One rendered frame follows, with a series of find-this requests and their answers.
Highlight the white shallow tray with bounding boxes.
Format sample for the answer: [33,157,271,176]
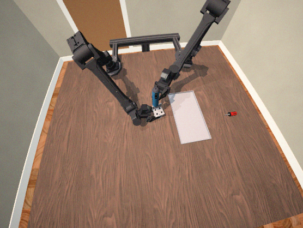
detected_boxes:
[168,91,211,144]

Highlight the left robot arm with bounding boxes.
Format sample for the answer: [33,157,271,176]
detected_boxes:
[158,0,231,86]

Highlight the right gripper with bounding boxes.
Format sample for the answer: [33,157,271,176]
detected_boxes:
[146,107,160,122]

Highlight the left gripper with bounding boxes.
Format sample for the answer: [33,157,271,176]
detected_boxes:
[154,81,171,101]

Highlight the white l-shaped bracket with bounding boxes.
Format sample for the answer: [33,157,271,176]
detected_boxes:
[152,103,165,117]

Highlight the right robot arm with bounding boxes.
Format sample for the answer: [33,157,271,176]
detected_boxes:
[67,31,151,126]

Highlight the blue electric screwdriver body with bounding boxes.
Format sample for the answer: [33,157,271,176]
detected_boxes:
[152,87,160,110]

